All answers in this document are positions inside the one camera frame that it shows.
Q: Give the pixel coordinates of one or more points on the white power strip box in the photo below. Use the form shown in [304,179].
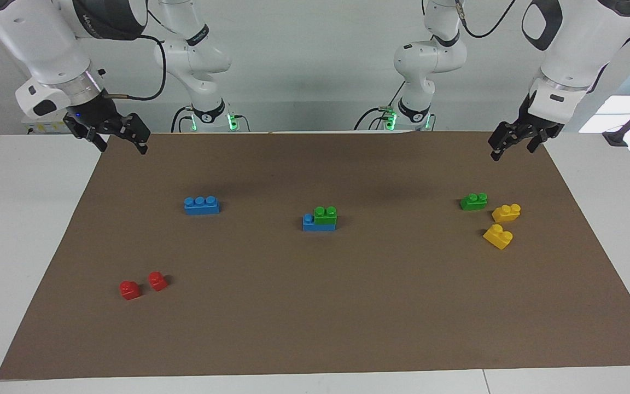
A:
[39,128]

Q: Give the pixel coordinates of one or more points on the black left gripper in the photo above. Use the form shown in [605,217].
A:
[534,128]

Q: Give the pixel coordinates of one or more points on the yellow two-stud toy brick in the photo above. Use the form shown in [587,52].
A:
[506,213]
[497,237]

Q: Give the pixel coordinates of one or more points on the green two-stud toy brick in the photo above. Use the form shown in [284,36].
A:
[326,216]
[473,202]

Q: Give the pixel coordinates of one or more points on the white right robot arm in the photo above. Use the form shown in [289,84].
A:
[194,54]

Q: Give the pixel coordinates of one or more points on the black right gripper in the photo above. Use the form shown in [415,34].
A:
[96,117]

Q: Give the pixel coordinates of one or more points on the red one-stud toy brick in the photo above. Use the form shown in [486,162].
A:
[129,290]
[157,281]

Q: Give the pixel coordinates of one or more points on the brown table mat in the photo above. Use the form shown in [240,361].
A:
[315,306]

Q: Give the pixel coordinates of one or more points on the white panel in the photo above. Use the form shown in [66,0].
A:
[610,112]

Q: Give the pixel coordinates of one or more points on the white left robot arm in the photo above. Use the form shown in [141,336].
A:
[430,54]

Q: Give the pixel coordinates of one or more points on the blue three-stud toy brick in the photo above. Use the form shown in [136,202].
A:
[318,226]
[201,207]

